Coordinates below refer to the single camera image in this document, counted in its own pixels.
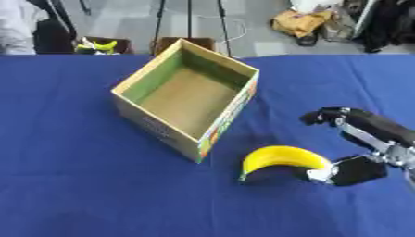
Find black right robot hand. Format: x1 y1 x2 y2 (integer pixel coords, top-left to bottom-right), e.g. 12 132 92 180
298 106 415 188

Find tan cardboard box green inside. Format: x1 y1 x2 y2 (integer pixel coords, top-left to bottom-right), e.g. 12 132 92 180
110 38 261 164

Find brown cardboard box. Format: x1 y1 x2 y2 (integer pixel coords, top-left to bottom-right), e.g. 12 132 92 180
149 36 218 56

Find brown box with yellow-green toys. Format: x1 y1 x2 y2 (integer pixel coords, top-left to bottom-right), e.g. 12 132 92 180
72 36 135 56

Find yellow toy banana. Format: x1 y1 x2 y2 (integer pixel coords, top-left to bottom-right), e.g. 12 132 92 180
236 144 334 183

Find yellow-brown bag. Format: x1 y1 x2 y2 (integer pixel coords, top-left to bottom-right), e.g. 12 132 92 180
269 9 334 39

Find black tripod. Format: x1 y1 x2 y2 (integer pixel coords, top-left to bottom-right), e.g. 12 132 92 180
150 0 233 57

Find person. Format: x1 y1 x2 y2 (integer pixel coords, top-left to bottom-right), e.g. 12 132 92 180
0 0 52 56

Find white cable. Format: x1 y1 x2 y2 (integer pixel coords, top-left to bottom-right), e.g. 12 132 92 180
217 19 250 44

